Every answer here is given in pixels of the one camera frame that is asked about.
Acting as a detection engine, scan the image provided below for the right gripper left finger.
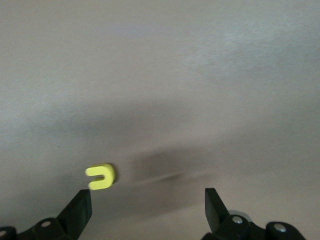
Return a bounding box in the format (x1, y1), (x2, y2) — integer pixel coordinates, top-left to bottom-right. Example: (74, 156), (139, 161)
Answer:
(0, 189), (93, 240)

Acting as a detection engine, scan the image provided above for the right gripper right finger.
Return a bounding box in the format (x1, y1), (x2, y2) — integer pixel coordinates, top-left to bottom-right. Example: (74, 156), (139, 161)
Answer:
(201, 187), (308, 240)

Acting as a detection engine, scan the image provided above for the yellow foam letter u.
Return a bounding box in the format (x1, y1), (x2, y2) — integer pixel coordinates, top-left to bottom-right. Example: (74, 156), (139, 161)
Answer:
(84, 162), (116, 192)

